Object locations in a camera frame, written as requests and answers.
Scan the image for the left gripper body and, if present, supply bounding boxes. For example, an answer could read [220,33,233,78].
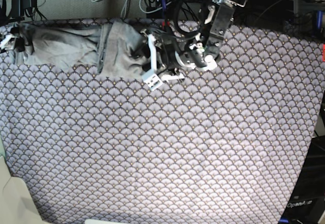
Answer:
[140,29,185,83]

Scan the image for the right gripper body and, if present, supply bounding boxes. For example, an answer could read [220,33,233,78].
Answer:
[1,33,25,53]

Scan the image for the light grey T-shirt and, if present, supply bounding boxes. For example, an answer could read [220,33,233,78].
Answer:
[9,21,149,79]

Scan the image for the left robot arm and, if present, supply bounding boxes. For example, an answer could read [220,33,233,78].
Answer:
[136,0,247,91]

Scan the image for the blue orange table clamp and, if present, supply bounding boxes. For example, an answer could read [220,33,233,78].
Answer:
[161,0,169,31]

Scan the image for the purple fan-pattern tablecloth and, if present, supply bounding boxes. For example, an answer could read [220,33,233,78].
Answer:
[1,26,324,223]

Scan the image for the orange clamp right edge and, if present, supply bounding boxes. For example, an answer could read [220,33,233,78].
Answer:
[322,44,325,62]

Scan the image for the blue clamp right side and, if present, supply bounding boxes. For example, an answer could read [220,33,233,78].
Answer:
[312,11,323,39]

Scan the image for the white panel bottom left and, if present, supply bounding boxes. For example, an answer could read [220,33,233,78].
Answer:
[1,156,43,223]

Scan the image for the black OpenArm box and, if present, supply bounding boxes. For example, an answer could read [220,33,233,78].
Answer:
[279,136,324,223]

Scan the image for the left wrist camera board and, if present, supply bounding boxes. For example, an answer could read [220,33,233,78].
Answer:
[142,70,164,91]

